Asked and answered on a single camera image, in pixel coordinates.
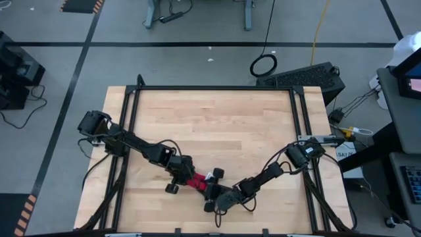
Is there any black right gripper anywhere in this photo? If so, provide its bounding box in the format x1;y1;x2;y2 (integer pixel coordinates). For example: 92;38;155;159
200;167;233;213

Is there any red towel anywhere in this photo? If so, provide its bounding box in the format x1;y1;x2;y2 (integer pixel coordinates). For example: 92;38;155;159
185;171;214;192

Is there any white labelled box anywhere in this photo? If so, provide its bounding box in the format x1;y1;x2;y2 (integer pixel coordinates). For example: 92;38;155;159
334;141;364;179

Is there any black power adapter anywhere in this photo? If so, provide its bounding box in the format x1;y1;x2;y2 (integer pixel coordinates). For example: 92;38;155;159
328;108;345;124

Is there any black perforated computer tower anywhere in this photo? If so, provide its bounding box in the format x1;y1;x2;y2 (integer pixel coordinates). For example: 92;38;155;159
255;61;346;107

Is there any black power strip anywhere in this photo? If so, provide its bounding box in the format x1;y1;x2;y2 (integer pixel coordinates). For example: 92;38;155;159
159;11;184;24

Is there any grey desk leg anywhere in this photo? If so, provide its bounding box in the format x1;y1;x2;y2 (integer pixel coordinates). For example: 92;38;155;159
143;0;161;30
242;0;254;32

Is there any black desk foot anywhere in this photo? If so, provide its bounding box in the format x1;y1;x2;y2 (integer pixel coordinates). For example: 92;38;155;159
337;120;404;174

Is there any black hazard-striped mat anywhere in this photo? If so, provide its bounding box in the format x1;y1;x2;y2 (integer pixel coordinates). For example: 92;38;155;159
0;193;38;237
59;0;105;14

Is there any black equipment box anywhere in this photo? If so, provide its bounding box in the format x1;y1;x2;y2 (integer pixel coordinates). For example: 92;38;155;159
0;80;30;111

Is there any black equipment case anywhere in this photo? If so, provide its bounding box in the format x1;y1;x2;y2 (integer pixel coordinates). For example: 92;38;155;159
0;31;46;87

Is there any grey desk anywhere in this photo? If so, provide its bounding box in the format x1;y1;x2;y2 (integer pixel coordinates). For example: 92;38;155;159
389;151;421;231
376;65;421;155

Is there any black keyboard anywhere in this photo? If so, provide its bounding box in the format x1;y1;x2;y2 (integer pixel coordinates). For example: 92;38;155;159
399;164;421;204

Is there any black monitor with lit screen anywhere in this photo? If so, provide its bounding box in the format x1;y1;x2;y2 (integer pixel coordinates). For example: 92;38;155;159
390;47;421;101

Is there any white bag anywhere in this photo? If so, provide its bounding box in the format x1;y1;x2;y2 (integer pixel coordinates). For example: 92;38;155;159
368;31;421;110

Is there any black aluminium table frame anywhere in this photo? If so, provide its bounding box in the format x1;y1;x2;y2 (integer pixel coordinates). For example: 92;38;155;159
78;74;358;236

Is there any black hanging cable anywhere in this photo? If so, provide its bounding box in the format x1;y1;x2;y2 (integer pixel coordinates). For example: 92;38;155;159
249;0;278;78

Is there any white cable with yellow plug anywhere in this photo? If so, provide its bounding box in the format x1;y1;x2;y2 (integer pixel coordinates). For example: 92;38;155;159
330;123;374;138

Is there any black floor cable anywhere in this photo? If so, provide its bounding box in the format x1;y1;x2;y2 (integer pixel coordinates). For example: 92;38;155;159
0;84;48;130

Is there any yellow hanging cable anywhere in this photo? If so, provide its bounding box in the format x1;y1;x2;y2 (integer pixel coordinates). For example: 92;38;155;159
310;0;331;66

